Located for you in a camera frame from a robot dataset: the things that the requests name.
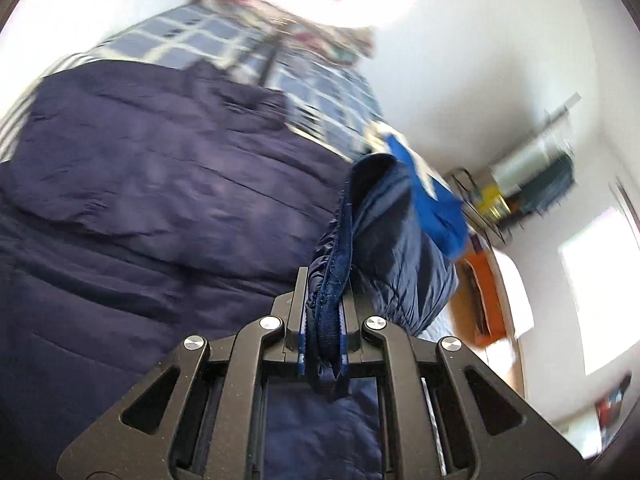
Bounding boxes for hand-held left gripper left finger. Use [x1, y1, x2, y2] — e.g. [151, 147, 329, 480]
[56, 266, 313, 480]

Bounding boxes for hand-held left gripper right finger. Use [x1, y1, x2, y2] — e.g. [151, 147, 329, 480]
[339, 292, 587, 480]

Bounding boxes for navy puffer jacket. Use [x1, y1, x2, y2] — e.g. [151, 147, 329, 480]
[0, 60, 459, 480]

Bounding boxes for black clothes rack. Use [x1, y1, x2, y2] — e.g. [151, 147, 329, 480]
[449, 91, 584, 247]

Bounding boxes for dark hanging clothes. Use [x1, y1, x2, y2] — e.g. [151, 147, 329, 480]
[517, 152, 575, 217]

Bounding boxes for orange box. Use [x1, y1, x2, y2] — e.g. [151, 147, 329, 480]
[456, 247, 522, 348]

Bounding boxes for blue garment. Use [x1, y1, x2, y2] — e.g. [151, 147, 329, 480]
[366, 126, 471, 262]

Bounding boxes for white lace cloth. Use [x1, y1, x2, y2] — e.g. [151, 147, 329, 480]
[492, 249, 534, 337]

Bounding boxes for yellow crate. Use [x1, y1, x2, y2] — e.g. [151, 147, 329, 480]
[474, 184, 509, 222]

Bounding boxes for window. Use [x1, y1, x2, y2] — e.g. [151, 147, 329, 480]
[556, 206, 637, 377]

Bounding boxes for red object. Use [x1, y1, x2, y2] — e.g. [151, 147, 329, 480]
[594, 374, 632, 433]

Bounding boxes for floral quilt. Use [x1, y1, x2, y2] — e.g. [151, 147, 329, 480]
[200, 0, 377, 63]

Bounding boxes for blue checked bed sheet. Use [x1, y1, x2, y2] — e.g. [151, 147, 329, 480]
[94, 1, 387, 162]

